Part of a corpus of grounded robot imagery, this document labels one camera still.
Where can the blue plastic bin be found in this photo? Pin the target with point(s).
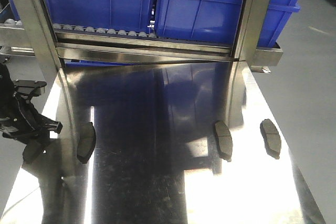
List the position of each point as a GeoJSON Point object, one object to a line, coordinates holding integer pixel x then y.
{"type": "Point", "coordinates": [217, 20]}
{"type": "Point", "coordinates": [128, 15]}

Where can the left steel upright post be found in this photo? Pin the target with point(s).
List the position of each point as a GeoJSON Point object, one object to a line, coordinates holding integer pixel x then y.
{"type": "Point", "coordinates": [38, 27]}

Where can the brake pad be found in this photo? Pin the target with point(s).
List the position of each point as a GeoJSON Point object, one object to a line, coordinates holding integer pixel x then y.
{"type": "Point", "coordinates": [86, 143]}
{"type": "Point", "coordinates": [224, 141]}
{"type": "Point", "coordinates": [272, 139]}
{"type": "Point", "coordinates": [32, 150]}

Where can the right blue plastic bin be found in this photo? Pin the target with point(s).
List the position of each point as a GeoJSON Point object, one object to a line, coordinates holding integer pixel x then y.
{"type": "Point", "coordinates": [217, 20]}

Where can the left blue plastic bin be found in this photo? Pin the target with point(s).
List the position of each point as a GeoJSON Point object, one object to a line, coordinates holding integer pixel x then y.
{"type": "Point", "coordinates": [128, 15]}

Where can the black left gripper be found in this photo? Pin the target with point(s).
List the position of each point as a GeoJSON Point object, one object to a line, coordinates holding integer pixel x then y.
{"type": "Point", "coordinates": [19, 118]}

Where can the steel roller rack rail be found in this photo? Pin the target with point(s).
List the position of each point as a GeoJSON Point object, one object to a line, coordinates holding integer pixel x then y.
{"type": "Point", "coordinates": [84, 45]}

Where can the steel upright post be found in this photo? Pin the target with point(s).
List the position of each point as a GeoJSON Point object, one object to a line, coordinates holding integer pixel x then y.
{"type": "Point", "coordinates": [252, 16]}
{"type": "Point", "coordinates": [38, 27]}

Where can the right steel upright post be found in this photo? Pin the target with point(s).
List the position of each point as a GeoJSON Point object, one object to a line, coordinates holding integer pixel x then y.
{"type": "Point", "coordinates": [252, 16]}

